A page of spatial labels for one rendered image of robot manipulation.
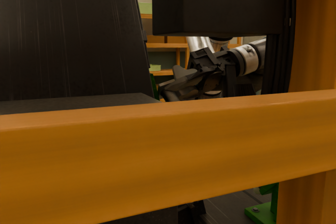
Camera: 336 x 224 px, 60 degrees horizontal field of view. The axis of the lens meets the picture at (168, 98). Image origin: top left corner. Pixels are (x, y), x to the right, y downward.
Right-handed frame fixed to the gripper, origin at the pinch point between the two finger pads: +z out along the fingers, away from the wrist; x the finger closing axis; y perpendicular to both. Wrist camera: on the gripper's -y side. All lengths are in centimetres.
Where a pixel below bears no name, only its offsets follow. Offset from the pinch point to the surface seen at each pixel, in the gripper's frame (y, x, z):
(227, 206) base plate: -24.7, -26.1, -8.0
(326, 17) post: -14.5, 30.2, -13.5
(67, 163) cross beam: -21.7, 33.2, 24.0
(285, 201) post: -31.2, 6.3, -5.3
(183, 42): 345, -405, -258
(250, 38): 356, -485, -485
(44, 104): -1.4, 13.7, 25.6
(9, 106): -0.3, 14.5, 30.4
